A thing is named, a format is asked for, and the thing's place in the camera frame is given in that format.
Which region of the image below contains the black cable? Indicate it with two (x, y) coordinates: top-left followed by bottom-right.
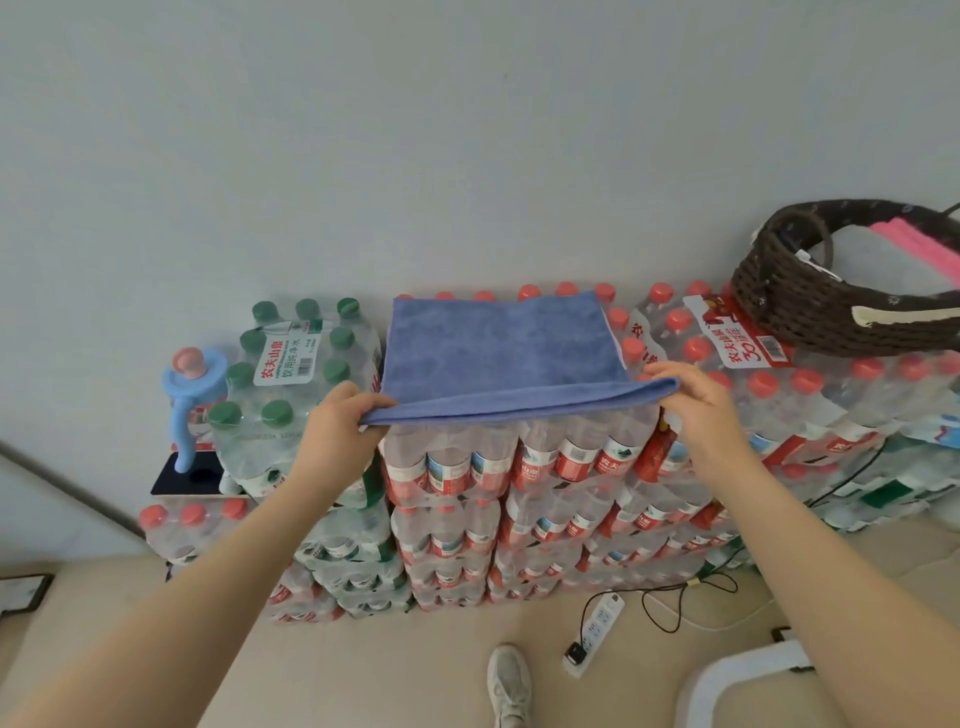
(577, 442), (894, 661)

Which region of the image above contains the grey towel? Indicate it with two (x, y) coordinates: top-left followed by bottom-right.
(821, 223), (954, 298)

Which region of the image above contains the pink towel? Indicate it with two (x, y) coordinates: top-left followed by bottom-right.
(888, 217), (960, 268)
(869, 221), (960, 290)

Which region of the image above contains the person's right forearm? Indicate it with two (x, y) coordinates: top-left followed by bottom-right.
(708, 442), (960, 728)

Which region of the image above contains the white power strip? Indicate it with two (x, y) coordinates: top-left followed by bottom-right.
(562, 592), (626, 680)

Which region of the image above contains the stack of bottled water packs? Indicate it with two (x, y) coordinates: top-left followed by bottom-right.
(137, 281), (960, 625)

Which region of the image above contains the brown woven basket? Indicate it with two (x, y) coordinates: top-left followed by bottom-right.
(731, 198), (960, 358)

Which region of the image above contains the person's left hand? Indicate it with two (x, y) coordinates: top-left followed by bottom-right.
(288, 380), (399, 511)

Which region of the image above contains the white cable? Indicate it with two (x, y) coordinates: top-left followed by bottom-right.
(644, 590), (781, 633)

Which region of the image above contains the white tower gym machine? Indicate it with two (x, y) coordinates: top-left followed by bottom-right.
(674, 641), (815, 728)

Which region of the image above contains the black phone pink case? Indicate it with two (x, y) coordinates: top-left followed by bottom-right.
(149, 449), (226, 498)

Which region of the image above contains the person's right hand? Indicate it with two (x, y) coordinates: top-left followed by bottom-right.
(642, 361), (751, 470)

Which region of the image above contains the blue lidded water jug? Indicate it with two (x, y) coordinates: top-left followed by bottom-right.
(162, 346), (230, 474)

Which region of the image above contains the person's left forearm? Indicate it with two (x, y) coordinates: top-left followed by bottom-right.
(0, 479), (361, 728)

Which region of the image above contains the blue towel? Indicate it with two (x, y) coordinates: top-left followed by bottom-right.
(359, 290), (682, 427)

